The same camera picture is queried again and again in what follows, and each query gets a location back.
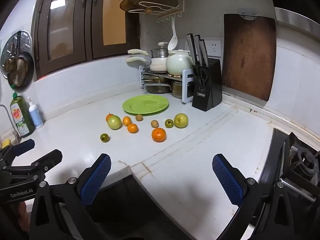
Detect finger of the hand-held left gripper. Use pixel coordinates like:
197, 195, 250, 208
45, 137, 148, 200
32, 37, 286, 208
0, 139, 35, 160
0, 149, 63, 180

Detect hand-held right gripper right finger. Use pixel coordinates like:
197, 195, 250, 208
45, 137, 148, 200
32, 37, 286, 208
212, 153, 298, 240

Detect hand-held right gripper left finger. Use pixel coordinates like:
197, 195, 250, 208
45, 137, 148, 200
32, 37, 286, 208
30, 153, 112, 240

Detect green apple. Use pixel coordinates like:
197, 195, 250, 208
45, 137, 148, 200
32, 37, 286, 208
107, 115, 122, 130

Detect yellow apple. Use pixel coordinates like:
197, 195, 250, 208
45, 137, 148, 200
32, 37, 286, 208
174, 113, 189, 128

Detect large orange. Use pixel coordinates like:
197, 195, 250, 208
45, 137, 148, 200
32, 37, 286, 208
151, 127, 167, 143

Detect green plate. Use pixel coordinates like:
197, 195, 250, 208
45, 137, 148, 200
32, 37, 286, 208
122, 95, 170, 116

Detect green dish soap bottle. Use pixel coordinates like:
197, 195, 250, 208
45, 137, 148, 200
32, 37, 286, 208
10, 92, 35, 138

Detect white blue pump bottle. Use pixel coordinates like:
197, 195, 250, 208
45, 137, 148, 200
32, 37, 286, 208
27, 96, 43, 129

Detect black gas stove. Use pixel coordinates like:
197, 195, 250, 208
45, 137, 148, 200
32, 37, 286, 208
257, 129, 320, 228

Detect small brass pan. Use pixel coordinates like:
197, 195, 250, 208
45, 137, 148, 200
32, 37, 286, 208
2, 57, 17, 74

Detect black knife block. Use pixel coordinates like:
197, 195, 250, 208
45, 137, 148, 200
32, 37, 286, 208
192, 58, 223, 112

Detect white metal shelf rack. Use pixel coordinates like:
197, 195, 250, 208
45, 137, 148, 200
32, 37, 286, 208
139, 65, 198, 103

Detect small steel pot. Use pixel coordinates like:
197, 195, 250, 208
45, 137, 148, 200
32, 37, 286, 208
171, 80, 187, 98

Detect black scissors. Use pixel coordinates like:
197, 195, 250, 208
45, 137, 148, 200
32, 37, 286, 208
194, 66, 209, 87

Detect perforated metal steamer plate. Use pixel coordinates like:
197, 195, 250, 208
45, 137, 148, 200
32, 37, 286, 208
0, 31, 33, 79

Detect large steel pot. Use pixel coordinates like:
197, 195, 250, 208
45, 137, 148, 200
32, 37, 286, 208
144, 76, 173, 94

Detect brown wooden cutting board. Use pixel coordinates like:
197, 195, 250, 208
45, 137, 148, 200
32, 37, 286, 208
221, 14, 277, 102

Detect white saucepan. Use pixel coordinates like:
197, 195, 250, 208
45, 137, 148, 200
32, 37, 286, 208
128, 49, 168, 65
126, 57, 167, 72

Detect white ceramic pot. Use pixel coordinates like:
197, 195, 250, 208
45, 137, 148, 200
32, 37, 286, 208
165, 50, 193, 76

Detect steel pot with glass lid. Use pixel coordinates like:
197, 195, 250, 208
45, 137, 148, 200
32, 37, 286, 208
151, 42, 170, 58

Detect white ladle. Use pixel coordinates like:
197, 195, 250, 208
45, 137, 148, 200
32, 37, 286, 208
167, 17, 178, 51

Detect steel range hood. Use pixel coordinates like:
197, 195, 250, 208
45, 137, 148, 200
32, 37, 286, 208
274, 7, 320, 34

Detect steel handle knife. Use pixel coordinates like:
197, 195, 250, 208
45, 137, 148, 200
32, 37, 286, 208
200, 39, 209, 67
194, 35, 205, 67
186, 33, 200, 67

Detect white wall outlet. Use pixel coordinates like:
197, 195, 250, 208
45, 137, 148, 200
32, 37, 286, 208
207, 40, 222, 57

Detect brown wooden window frame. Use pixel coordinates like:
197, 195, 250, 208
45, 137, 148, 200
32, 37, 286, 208
34, 0, 140, 80

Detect white wire wall rack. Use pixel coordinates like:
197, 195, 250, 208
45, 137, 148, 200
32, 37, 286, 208
119, 0, 188, 23

